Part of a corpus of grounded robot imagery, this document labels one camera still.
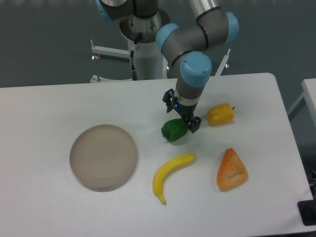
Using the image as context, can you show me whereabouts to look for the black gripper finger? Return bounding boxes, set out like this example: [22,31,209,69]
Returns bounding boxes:
[162,89,177,113]
[186,115,201,133]

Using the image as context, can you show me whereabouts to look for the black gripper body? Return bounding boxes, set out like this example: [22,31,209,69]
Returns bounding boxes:
[174,103,197,121]

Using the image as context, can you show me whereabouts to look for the green bell pepper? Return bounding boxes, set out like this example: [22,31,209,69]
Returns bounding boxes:
[161,118,189,142]

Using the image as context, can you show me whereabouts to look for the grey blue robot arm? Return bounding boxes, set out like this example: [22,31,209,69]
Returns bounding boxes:
[96,0,239,132]

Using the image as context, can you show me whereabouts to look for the yellow bell pepper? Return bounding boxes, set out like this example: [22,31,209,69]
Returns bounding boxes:
[207,103,235,126]

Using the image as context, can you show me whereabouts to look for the orange triangular pastry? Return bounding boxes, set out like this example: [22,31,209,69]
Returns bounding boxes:
[216,148,248,192]

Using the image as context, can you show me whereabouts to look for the yellow banana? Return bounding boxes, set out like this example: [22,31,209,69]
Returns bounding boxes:
[152,153,197,205]

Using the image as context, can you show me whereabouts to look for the beige round plate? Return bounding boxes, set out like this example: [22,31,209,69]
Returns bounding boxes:
[69,124,138,192]

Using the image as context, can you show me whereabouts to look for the white side table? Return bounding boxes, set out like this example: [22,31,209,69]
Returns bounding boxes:
[287,78,316,124]

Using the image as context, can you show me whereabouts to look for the black clamp at table edge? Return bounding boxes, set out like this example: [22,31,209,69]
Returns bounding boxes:
[297,199,316,226]

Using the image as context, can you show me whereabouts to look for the black cable on pedestal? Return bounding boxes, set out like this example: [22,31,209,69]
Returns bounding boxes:
[130,32,142,81]

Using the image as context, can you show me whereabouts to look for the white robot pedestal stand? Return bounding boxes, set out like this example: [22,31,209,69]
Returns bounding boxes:
[91,0,239,80]

